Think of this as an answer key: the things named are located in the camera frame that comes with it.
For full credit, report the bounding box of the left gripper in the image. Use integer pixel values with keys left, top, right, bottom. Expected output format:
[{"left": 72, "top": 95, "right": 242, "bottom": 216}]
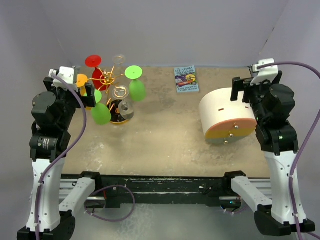
[{"left": 44, "top": 77, "right": 95, "bottom": 129}]

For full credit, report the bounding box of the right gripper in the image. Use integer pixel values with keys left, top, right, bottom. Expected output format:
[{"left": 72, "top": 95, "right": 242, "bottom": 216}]
[{"left": 231, "top": 76, "right": 281, "bottom": 123}]

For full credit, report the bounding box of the green wine glass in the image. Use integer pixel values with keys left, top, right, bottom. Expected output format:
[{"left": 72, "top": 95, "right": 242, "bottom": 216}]
[
  {"left": 124, "top": 65, "right": 147, "bottom": 102},
  {"left": 86, "top": 90, "right": 112, "bottom": 125}
]

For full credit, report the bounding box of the orange wine glass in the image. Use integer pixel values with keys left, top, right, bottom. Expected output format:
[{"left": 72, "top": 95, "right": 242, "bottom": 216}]
[{"left": 76, "top": 73, "right": 90, "bottom": 98}]

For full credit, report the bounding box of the gold wine glass rack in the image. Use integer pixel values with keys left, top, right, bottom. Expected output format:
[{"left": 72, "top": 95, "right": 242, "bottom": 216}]
[{"left": 89, "top": 65, "right": 129, "bottom": 124}]

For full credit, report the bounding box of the clear wine glass back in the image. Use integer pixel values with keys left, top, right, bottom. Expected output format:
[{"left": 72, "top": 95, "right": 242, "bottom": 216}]
[{"left": 112, "top": 85, "right": 134, "bottom": 120}]

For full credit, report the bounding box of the clear wine glass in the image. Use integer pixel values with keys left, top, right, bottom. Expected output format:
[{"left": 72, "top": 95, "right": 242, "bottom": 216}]
[
  {"left": 112, "top": 54, "right": 126, "bottom": 74},
  {"left": 112, "top": 85, "right": 134, "bottom": 120}
]

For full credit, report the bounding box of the white round drawer box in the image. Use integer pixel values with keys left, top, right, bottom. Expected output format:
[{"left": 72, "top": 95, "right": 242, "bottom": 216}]
[{"left": 199, "top": 87, "right": 257, "bottom": 145}]

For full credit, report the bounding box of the red wine glass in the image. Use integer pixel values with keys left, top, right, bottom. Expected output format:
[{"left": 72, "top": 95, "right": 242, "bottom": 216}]
[{"left": 84, "top": 54, "right": 110, "bottom": 91}]

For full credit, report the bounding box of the clear wine glass front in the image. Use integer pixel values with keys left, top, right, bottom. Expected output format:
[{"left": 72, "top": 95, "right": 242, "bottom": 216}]
[{"left": 112, "top": 54, "right": 126, "bottom": 74}]

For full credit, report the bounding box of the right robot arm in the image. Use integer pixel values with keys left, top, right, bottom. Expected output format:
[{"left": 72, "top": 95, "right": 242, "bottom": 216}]
[{"left": 222, "top": 77, "right": 316, "bottom": 237}]

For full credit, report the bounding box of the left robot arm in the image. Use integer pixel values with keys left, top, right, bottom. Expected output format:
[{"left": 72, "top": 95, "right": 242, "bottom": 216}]
[{"left": 17, "top": 77, "right": 103, "bottom": 240}]

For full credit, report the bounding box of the blue treehouse book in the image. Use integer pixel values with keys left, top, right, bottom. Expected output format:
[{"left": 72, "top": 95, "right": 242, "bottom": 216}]
[{"left": 174, "top": 65, "right": 200, "bottom": 93}]

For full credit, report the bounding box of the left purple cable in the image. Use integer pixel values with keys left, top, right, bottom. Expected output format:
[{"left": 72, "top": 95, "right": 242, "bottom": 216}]
[{"left": 34, "top": 73, "right": 136, "bottom": 240}]

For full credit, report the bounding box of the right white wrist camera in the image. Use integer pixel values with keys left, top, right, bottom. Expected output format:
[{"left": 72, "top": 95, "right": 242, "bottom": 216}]
[{"left": 249, "top": 58, "right": 279, "bottom": 86}]

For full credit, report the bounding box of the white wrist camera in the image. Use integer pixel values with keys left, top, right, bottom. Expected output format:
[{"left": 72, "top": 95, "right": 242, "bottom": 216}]
[
  {"left": 48, "top": 66, "right": 78, "bottom": 92},
  {"left": 249, "top": 58, "right": 279, "bottom": 86}
]

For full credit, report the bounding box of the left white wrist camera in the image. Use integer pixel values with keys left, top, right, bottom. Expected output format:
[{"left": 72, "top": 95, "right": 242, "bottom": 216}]
[{"left": 48, "top": 66, "right": 78, "bottom": 92}]

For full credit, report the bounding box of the black base frame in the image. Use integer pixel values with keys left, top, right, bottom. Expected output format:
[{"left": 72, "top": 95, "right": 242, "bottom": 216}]
[{"left": 61, "top": 174, "right": 253, "bottom": 210}]

